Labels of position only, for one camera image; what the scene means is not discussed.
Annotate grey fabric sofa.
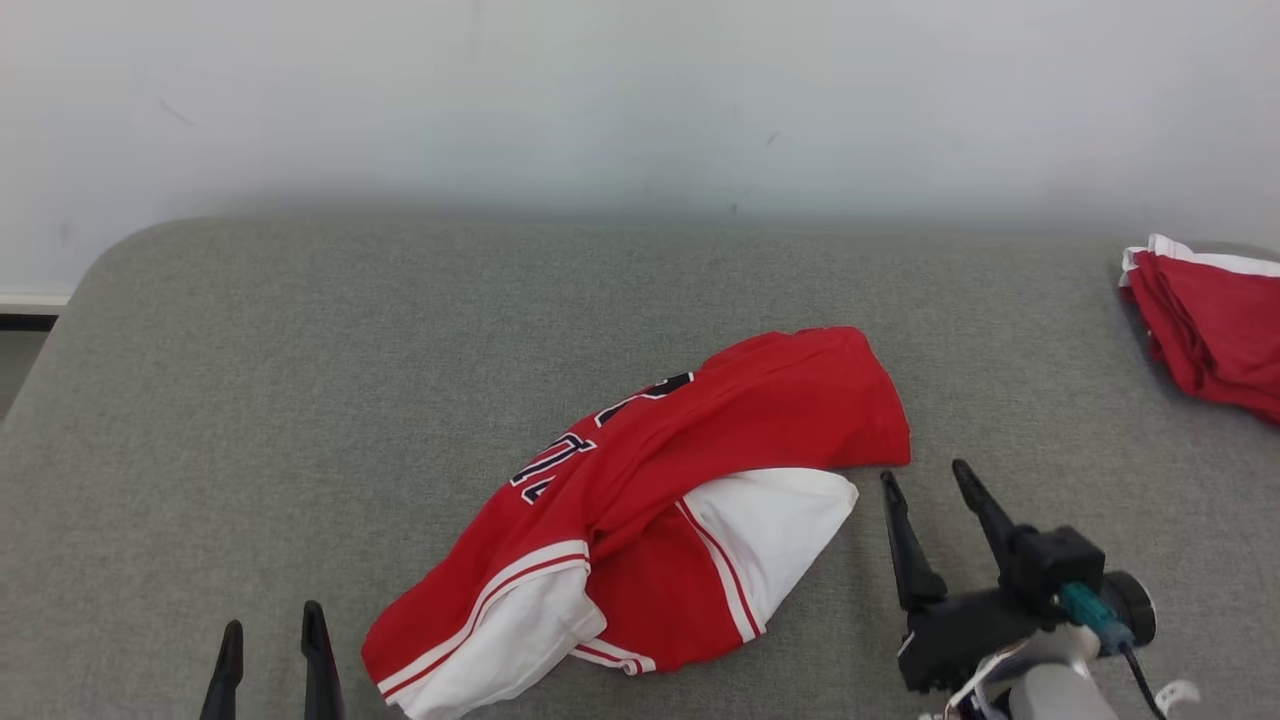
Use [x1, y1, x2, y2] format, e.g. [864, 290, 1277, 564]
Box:
[0, 215, 1280, 720]

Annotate red shorts with white waistband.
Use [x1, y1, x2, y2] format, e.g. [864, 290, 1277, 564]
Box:
[1118, 233, 1280, 426]

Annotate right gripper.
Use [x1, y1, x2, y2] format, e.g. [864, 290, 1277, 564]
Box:
[880, 460, 1063, 694]

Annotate red and white jersey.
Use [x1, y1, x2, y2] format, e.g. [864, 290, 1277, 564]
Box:
[362, 326, 913, 720]

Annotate thin black cable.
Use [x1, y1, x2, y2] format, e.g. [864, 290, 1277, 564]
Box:
[1118, 640, 1169, 720]

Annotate teal camera cable connector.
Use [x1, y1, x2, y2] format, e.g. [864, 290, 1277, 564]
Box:
[1060, 583, 1136, 653]

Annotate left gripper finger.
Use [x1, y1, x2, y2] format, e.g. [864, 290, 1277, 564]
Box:
[302, 600, 346, 720]
[200, 620, 244, 720]

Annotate white wall baseboard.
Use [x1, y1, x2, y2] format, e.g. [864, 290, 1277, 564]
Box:
[0, 290, 73, 316]

